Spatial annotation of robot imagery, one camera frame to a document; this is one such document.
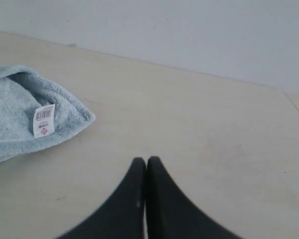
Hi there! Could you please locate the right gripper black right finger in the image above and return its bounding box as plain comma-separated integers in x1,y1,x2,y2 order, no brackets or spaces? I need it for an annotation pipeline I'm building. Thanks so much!
146,156,239,239

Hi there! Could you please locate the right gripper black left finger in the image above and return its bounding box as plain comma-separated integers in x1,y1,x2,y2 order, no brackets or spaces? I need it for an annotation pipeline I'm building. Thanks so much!
60,157,146,239

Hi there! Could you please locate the light blue terry towel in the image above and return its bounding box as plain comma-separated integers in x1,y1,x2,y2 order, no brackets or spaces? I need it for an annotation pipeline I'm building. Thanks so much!
0,65,96,163

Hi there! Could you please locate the white towel care label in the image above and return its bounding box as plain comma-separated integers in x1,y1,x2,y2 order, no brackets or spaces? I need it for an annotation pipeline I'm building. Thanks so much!
33,104,55,138

